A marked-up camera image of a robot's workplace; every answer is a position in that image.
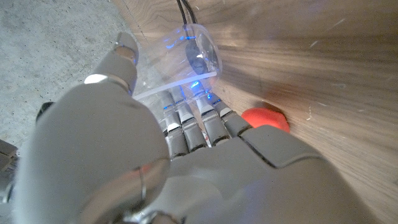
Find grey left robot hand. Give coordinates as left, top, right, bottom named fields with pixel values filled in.
left=14, top=32, right=379, bottom=224

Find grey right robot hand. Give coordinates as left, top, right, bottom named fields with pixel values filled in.
left=0, top=139, right=19, bottom=175

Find clear spray bottle black sprayer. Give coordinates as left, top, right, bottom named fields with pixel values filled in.
left=35, top=23, right=223, bottom=123

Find black round gadget with lanyard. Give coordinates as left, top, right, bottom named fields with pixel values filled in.
left=175, top=0, right=218, bottom=75

